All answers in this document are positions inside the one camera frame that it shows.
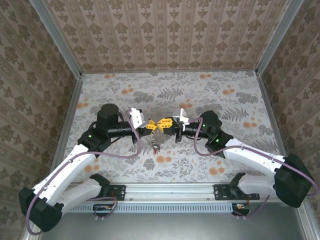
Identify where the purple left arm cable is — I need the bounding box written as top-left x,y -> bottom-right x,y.
24,116 -> 143,236

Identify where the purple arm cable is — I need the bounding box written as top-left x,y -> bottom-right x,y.
187,117 -> 320,221
24,116 -> 143,236

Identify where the grey slotted cable duct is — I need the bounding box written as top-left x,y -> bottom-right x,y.
66,202 -> 236,214

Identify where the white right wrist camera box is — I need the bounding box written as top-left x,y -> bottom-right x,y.
173,107 -> 190,126

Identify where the aluminium frame post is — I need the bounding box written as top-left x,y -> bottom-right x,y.
28,0 -> 83,78
255,0 -> 305,76

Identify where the grey metal shelf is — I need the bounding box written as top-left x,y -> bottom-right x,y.
37,202 -> 311,240

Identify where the floral patterned tablecloth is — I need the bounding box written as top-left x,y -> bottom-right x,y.
51,71 -> 288,185

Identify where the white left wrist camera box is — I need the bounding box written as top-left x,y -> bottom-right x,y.
128,107 -> 146,130

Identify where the aluminium side frame rail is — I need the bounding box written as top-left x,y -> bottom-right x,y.
23,74 -> 85,240
257,72 -> 320,240

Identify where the silver keyring with keys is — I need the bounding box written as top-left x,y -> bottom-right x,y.
148,129 -> 167,148

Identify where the aluminium table edge rail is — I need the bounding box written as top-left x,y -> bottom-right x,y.
81,69 -> 260,75

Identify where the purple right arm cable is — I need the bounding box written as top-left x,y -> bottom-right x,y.
187,117 -> 320,221

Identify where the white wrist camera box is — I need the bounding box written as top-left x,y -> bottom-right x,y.
128,107 -> 146,130
173,107 -> 190,126

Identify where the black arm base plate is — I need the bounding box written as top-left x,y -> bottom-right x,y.
107,184 -> 126,201
213,184 -> 236,201

